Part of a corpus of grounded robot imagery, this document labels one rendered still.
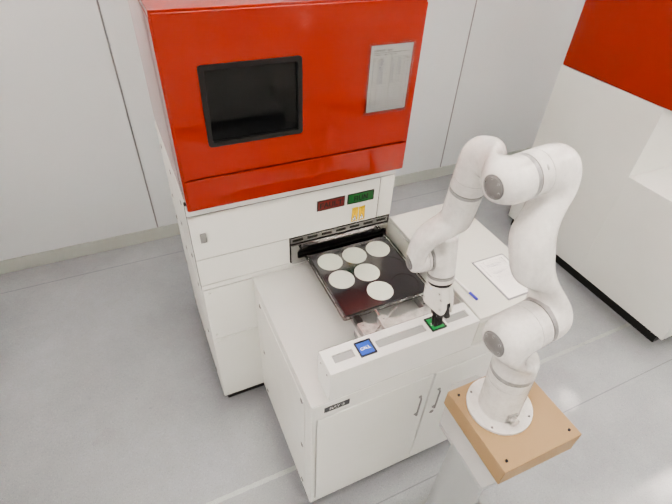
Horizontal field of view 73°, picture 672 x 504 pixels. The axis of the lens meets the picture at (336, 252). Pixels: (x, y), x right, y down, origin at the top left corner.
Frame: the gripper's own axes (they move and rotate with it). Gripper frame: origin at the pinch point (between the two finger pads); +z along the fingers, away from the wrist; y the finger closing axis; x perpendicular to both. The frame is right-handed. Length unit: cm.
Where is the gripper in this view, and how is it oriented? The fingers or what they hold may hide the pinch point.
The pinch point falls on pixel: (437, 319)
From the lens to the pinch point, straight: 153.6
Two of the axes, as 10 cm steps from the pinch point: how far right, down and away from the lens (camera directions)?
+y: 4.2, 4.3, -8.0
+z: 0.5, 8.7, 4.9
